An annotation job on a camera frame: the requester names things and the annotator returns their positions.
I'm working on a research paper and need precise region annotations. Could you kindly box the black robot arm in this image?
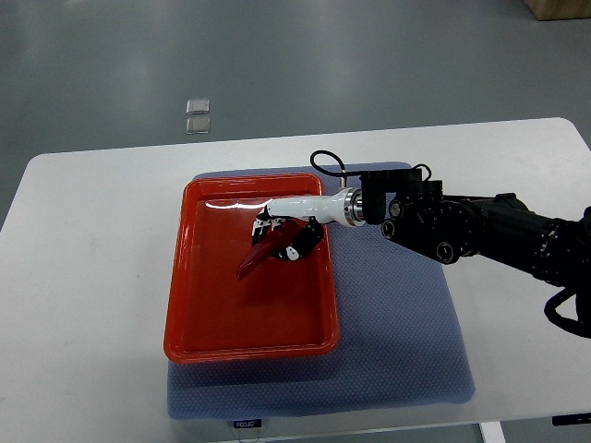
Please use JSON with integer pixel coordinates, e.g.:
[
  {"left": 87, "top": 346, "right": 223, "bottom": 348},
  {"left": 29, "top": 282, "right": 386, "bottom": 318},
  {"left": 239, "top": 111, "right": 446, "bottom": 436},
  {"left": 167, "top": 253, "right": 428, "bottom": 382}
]
[{"left": 354, "top": 163, "right": 590, "bottom": 291}]

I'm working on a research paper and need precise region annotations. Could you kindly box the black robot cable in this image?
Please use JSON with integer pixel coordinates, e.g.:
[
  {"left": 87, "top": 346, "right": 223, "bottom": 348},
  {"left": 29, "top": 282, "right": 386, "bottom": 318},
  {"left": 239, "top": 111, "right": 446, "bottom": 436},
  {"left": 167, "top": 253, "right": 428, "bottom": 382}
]
[{"left": 543, "top": 285, "right": 591, "bottom": 341}]

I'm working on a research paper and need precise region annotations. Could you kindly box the red plastic tray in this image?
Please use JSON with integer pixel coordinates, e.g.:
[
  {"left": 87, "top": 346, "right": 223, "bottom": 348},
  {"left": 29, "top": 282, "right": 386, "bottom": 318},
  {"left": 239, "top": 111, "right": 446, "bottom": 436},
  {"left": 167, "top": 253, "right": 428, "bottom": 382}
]
[{"left": 163, "top": 174, "right": 340, "bottom": 364}]

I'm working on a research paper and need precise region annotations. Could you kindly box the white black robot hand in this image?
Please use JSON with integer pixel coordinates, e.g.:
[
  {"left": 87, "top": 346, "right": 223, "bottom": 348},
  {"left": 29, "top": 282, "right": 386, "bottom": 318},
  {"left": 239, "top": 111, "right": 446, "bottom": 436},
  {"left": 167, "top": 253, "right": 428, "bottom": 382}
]
[{"left": 251, "top": 187, "right": 365, "bottom": 261}]

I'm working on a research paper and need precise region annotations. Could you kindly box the upper metal floor plate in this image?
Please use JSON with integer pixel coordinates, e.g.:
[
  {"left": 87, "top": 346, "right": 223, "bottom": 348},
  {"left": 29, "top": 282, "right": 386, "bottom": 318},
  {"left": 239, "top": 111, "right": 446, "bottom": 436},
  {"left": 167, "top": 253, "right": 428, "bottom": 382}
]
[{"left": 186, "top": 98, "right": 211, "bottom": 115}]

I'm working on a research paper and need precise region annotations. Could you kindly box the red pepper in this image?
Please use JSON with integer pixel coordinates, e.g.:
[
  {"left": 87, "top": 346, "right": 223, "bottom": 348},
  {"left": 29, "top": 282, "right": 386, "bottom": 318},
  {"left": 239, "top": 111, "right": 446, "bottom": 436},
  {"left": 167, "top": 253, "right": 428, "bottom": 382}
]
[{"left": 236, "top": 220, "right": 301, "bottom": 281}]

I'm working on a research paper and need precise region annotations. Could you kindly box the cardboard box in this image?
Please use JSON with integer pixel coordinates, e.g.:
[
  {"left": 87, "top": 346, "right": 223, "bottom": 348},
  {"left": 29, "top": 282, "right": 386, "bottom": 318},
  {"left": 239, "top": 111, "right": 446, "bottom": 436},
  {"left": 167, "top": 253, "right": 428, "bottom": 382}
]
[{"left": 525, "top": 0, "right": 590, "bottom": 21}]

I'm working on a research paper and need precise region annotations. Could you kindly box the white table leg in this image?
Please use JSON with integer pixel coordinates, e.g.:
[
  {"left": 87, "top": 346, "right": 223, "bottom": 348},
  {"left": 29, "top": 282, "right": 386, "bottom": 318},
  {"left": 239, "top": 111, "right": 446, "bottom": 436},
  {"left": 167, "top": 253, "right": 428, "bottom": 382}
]
[{"left": 478, "top": 421, "right": 506, "bottom": 443}]

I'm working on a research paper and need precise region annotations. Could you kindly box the blue-grey foam mat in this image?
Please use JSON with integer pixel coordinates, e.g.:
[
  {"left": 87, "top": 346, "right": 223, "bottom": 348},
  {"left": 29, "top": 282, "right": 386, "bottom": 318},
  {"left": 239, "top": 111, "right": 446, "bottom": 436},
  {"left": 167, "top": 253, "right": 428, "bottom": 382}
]
[{"left": 167, "top": 166, "right": 475, "bottom": 421}]

